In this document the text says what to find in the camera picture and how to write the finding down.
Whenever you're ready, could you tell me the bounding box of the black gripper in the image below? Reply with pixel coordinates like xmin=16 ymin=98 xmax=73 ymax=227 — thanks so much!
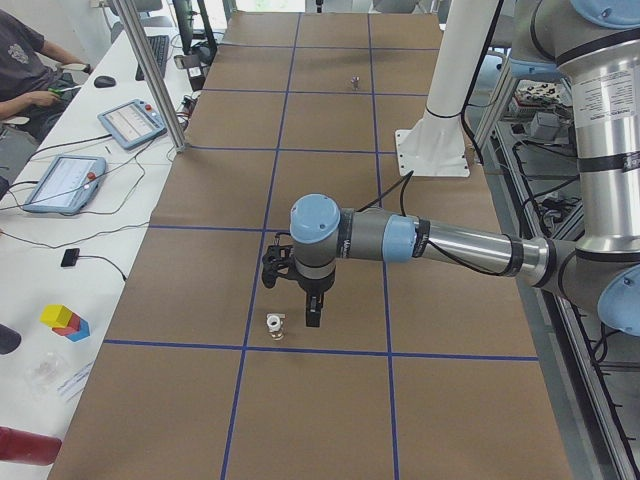
xmin=297 ymin=272 xmax=335 ymax=328

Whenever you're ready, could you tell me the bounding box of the white PPR brass valve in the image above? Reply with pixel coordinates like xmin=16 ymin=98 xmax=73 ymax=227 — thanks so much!
xmin=266 ymin=313 xmax=286 ymax=341

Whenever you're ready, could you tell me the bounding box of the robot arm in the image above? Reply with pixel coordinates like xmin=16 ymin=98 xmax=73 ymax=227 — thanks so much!
xmin=289 ymin=1 xmax=639 ymax=335

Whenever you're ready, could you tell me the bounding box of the blue wooden block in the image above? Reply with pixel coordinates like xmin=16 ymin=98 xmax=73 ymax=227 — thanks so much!
xmin=66 ymin=319 xmax=90 ymax=342

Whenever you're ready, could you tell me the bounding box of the red wooden block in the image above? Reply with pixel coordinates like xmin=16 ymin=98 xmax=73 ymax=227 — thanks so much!
xmin=52 ymin=314 xmax=82 ymax=337

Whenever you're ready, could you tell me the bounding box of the small black box device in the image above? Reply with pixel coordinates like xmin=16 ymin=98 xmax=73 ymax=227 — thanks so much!
xmin=60 ymin=248 xmax=80 ymax=268

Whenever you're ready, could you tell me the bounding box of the far blue teach pendant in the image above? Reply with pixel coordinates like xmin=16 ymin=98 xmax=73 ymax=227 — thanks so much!
xmin=97 ymin=99 xmax=166 ymax=150

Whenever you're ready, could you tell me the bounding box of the blue teach pendant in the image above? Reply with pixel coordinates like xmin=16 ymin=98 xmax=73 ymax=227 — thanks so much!
xmin=22 ymin=154 xmax=107 ymax=215
xmin=97 ymin=99 xmax=166 ymax=150

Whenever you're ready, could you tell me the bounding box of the yellow wooden block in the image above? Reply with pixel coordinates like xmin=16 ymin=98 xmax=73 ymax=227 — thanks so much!
xmin=40 ymin=304 xmax=73 ymax=328

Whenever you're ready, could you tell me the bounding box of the near blue teach pendant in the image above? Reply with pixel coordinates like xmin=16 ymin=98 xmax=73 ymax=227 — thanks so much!
xmin=22 ymin=154 xmax=107 ymax=215

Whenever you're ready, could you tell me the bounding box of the clear plastic bag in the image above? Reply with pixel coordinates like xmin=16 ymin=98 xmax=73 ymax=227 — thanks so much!
xmin=24 ymin=351 xmax=69 ymax=398

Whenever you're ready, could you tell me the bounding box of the black keyboard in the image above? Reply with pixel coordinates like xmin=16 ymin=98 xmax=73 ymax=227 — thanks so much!
xmin=147 ymin=35 xmax=170 ymax=77

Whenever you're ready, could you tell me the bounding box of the black computer mouse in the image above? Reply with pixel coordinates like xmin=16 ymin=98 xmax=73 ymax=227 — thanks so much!
xmin=93 ymin=75 xmax=116 ymax=89

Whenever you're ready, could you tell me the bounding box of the black rounded object table edge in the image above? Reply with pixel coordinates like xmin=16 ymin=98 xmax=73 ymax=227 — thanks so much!
xmin=0 ymin=324 xmax=22 ymax=355

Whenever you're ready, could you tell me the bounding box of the red cylinder object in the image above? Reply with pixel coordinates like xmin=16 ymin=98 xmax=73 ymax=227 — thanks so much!
xmin=1 ymin=427 xmax=62 ymax=466

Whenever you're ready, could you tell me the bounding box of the seated person grey shirt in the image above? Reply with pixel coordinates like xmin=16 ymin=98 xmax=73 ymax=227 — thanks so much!
xmin=1 ymin=11 xmax=92 ymax=191

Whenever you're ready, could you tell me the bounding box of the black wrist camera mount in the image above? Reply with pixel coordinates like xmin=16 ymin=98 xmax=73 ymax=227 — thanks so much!
xmin=261 ymin=244 xmax=300 ymax=289

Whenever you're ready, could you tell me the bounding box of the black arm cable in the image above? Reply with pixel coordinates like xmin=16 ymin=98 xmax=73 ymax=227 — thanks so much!
xmin=357 ymin=169 xmax=506 ymax=276

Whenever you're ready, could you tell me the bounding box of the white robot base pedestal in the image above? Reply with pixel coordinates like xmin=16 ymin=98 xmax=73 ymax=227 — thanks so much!
xmin=395 ymin=0 xmax=502 ymax=178

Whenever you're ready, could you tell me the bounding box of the aluminium frame post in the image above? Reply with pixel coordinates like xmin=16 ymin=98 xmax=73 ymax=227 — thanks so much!
xmin=113 ymin=0 xmax=186 ymax=153

